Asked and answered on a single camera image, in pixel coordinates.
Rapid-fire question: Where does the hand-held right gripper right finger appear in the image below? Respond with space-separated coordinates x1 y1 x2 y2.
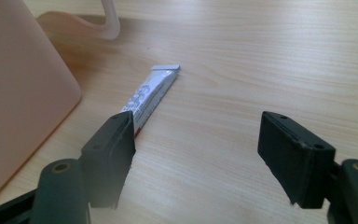
256 110 337 210

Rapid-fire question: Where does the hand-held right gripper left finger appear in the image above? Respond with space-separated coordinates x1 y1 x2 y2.
80 110 137 209

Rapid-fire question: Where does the white toothpaste tube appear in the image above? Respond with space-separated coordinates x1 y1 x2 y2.
119 63 182 139

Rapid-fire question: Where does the pink plastic cup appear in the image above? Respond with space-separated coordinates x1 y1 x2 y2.
0 0 121 209

